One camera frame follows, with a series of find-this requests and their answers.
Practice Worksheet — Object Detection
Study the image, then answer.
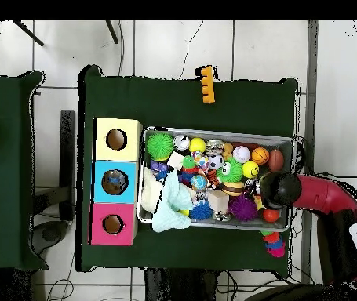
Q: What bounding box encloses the mint green cloth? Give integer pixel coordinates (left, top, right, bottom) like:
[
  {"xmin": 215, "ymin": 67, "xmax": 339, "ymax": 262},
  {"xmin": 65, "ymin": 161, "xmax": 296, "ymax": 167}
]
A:
[{"xmin": 152, "ymin": 170, "xmax": 197, "ymax": 236}]

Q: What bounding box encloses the dark green tablecloth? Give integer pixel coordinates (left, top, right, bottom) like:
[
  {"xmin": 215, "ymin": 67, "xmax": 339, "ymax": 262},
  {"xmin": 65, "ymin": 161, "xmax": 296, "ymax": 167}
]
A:
[
  {"xmin": 77, "ymin": 64, "xmax": 300, "ymax": 277},
  {"xmin": 0, "ymin": 71, "xmax": 46, "ymax": 272}
]

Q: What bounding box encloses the green spiky ball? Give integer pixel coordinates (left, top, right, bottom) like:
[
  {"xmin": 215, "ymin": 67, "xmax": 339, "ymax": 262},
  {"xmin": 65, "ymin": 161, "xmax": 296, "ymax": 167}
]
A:
[
  {"xmin": 146, "ymin": 131, "xmax": 176, "ymax": 162},
  {"xmin": 217, "ymin": 157, "xmax": 245, "ymax": 186}
]

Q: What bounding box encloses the black tripod leg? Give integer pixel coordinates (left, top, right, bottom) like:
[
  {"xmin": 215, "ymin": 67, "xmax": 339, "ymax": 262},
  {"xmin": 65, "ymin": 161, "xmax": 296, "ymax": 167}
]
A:
[
  {"xmin": 105, "ymin": 20, "xmax": 120, "ymax": 45},
  {"xmin": 11, "ymin": 20, "xmax": 45, "ymax": 47}
]

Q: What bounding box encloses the small orange basketball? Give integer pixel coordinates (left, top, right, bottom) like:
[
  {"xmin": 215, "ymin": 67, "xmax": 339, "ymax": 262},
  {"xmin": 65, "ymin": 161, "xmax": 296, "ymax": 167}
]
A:
[{"xmin": 251, "ymin": 147, "xmax": 271, "ymax": 166}]

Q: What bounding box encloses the wooden box with three holes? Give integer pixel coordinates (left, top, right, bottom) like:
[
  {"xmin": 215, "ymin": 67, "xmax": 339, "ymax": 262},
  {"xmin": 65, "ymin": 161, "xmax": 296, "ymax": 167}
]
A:
[{"xmin": 89, "ymin": 116, "xmax": 143, "ymax": 247}]

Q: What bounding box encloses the cream muslin cloth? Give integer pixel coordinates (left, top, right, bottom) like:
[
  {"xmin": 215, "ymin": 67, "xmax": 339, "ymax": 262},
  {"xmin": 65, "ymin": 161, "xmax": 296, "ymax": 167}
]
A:
[{"xmin": 140, "ymin": 168, "xmax": 165, "ymax": 216}]

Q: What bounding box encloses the clear plastic packet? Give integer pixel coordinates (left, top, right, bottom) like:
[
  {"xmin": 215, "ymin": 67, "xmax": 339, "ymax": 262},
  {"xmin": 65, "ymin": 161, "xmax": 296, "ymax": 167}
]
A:
[{"xmin": 107, "ymin": 175, "xmax": 128, "ymax": 191}]

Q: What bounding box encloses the yellow duck toy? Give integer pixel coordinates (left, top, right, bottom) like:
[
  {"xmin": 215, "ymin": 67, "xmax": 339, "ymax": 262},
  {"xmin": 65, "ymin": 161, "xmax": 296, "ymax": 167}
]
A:
[{"xmin": 253, "ymin": 195, "xmax": 267, "ymax": 212}]

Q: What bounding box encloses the plain wooden cube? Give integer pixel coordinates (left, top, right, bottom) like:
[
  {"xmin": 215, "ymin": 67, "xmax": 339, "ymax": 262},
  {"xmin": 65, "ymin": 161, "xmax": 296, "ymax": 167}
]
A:
[{"xmin": 206, "ymin": 190, "xmax": 231, "ymax": 213}]

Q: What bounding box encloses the orange plastic comb toy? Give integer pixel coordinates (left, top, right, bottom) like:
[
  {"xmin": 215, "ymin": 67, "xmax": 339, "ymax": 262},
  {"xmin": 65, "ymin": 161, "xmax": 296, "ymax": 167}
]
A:
[{"xmin": 195, "ymin": 65, "xmax": 217, "ymax": 104}]

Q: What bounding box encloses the toy hamburger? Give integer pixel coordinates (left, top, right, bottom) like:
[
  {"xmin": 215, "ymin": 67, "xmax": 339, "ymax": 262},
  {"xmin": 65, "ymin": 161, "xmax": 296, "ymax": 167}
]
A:
[{"xmin": 222, "ymin": 181, "xmax": 246, "ymax": 198}]

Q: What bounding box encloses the yellow smiley ball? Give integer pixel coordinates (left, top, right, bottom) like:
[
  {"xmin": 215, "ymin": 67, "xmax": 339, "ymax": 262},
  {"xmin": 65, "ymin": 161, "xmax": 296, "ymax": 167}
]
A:
[{"xmin": 242, "ymin": 161, "xmax": 260, "ymax": 180}]

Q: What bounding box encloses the grey floor strip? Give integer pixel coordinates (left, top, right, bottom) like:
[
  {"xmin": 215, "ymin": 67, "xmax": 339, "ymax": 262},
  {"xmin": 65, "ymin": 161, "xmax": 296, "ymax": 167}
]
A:
[{"xmin": 306, "ymin": 20, "xmax": 320, "ymax": 176}]

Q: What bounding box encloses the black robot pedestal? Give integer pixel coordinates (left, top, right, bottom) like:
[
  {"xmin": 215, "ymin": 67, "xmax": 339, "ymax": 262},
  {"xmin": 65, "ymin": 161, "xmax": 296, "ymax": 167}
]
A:
[{"xmin": 143, "ymin": 268, "xmax": 220, "ymax": 301}]

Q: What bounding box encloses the black floor cable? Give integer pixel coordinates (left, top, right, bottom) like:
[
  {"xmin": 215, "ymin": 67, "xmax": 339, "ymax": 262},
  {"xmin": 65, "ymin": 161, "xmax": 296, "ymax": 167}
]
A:
[{"xmin": 315, "ymin": 170, "xmax": 357, "ymax": 183}]

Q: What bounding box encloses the white baseball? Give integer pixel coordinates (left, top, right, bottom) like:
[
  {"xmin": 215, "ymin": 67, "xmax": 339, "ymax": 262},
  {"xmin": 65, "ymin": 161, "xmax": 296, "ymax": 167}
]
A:
[{"xmin": 232, "ymin": 146, "xmax": 252, "ymax": 164}]

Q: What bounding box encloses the purple spiky toy with eyes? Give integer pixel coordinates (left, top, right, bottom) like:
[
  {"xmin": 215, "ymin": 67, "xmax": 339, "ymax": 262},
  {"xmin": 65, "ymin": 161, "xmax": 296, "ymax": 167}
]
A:
[{"xmin": 229, "ymin": 195, "xmax": 260, "ymax": 223}]

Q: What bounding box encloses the clear mesh bin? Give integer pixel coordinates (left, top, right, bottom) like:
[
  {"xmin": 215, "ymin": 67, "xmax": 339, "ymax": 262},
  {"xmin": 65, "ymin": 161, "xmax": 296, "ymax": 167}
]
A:
[{"xmin": 138, "ymin": 127, "xmax": 295, "ymax": 232}]

